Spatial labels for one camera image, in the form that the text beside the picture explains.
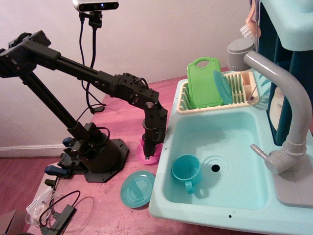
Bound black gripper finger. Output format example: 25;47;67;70
143;147;154;160

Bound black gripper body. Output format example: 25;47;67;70
142;119;165;153

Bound pink plastic cup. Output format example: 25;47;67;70
139;139;145;149

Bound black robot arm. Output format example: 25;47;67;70
0;31;167;182

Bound teal plastic cup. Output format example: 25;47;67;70
171;154;202;194

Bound teal toy sink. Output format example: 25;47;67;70
149;72;313;235

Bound pink plastic plate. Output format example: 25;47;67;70
135;143;163;165

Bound teal plastic plate on table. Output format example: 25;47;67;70
120;170;155;208

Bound green cutting board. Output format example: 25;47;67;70
187;57;223;108

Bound teal plate in rack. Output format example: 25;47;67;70
213;70;233;105

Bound cream dish rack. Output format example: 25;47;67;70
177;70;259;115

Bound blue clamp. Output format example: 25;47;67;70
44;165;70;177

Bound black usb hub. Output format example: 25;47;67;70
41;205;77;235

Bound clear plastic bag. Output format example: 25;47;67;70
25;189;61;226

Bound white dish brush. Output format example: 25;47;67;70
240;0;261;39

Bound grey toy faucet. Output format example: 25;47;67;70
243;50;313;209

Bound black camera cable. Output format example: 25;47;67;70
78;12;107;114

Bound silver depth camera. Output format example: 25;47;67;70
72;0;119;12

